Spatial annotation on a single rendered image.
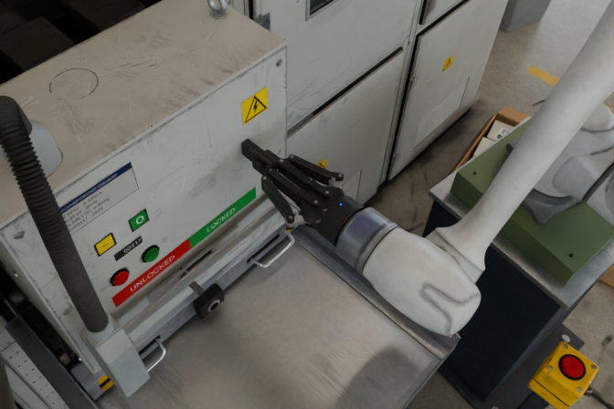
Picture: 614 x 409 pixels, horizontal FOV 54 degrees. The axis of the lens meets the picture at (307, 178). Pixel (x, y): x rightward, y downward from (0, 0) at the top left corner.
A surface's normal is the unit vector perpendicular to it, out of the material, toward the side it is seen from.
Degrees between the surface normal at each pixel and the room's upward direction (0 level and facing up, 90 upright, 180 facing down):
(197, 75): 0
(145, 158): 90
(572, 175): 87
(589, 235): 4
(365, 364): 0
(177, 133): 90
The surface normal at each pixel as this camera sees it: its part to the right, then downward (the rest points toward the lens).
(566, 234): 0.09, -0.59
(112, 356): 0.65, 0.18
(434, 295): -0.24, -0.11
